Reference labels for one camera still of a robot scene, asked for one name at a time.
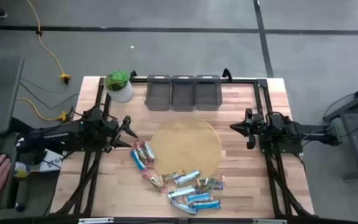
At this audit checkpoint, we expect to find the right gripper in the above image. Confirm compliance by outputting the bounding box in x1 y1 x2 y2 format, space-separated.
229 108 269 150

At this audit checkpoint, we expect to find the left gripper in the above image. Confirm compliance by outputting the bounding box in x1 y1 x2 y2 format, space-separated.
103 115 139 153

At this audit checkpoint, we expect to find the green and red granola bar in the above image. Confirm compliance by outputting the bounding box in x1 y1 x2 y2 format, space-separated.
140 169 168 194

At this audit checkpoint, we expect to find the green and orange granola bar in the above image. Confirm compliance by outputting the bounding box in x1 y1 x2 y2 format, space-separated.
196 174 226 186
161 169 186 183

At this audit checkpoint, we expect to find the dark blue-green granola bar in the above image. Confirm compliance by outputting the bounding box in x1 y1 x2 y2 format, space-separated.
197 182 225 192

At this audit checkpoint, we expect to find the blue and white granola bar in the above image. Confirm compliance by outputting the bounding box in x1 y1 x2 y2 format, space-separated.
174 169 202 187
170 198 199 216
167 185 198 199

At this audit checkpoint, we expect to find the blue and orange granola bar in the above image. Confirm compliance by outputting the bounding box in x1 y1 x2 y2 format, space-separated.
183 192 214 205

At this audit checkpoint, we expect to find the white triangle-patterned plant pot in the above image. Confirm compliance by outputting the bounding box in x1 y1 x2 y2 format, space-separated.
104 79 134 103

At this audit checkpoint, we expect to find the grey translucent plastic bin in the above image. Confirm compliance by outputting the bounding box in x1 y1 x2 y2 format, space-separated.
144 74 172 112
195 74 223 111
170 75 197 112

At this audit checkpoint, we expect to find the round woven yellow placemat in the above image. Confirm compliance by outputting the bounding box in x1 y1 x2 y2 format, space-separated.
149 116 223 177

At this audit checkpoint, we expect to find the green succulent plant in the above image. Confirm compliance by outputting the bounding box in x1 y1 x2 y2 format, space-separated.
105 70 130 91

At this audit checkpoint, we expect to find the white printed paper box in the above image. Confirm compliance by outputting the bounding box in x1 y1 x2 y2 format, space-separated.
39 148 65 174

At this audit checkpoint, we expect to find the black bottle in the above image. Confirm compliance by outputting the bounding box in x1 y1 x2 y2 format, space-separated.
14 179 28 213

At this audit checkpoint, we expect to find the yellow extension cable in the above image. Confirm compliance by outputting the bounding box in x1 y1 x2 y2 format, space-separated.
25 0 72 85
16 97 68 122

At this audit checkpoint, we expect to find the silver metal bracket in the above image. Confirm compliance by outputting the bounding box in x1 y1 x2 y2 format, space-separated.
252 218 288 224
78 217 115 224

